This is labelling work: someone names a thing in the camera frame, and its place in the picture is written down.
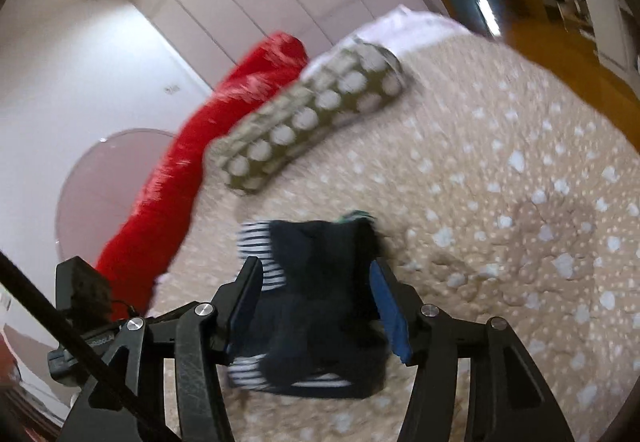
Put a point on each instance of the yellow door frame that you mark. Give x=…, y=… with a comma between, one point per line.
x=550, y=36

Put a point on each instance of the dark navy striped-trim pants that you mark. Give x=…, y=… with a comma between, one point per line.
x=320, y=282

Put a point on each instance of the white pillow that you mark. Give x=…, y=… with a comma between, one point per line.
x=415, y=29

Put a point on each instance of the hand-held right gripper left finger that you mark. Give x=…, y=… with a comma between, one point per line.
x=245, y=302

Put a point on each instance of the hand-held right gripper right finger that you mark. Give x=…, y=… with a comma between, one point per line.
x=392, y=312

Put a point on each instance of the olive polka dot pillow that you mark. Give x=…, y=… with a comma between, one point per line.
x=310, y=111

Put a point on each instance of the red cloth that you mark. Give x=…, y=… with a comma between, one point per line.
x=175, y=171

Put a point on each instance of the beige spotted blanket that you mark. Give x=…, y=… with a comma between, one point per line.
x=500, y=171

